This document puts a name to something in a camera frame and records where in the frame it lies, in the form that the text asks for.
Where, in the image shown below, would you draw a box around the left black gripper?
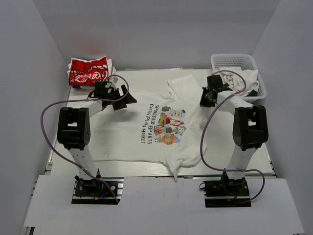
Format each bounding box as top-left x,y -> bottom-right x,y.
105,85 -> 137,111

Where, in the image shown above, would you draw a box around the white SpongeBob print t-shirt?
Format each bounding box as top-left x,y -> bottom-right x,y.
89,75 -> 207,177

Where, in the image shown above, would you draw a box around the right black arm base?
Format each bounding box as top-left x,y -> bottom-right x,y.
199,174 -> 251,208

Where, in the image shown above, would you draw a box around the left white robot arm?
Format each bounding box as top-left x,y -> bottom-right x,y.
57,81 -> 137,195

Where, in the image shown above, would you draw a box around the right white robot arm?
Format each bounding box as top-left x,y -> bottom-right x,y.
200,75 -> 268,195

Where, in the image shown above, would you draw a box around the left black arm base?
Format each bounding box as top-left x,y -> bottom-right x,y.
71,176 -> 124,205

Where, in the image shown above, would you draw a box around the white folded shirts under stack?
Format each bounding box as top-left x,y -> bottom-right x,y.
67,56 -> 118,93

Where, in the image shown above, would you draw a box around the white crumpled shirt in basket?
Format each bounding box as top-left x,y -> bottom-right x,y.
218,67 -> 260,96

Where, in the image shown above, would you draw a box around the dark green garment in basket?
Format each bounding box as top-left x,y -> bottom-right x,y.
247,90 -> 258,97

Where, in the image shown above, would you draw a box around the white perforated plastic basket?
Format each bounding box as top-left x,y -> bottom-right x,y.
211,54 -> 267,103

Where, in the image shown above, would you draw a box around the red Coca-Cola folded t-shirt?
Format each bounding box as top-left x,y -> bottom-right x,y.
68,56 -> 109,87

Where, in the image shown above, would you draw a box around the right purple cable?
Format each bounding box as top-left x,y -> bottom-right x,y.
200,71 -> 267,202

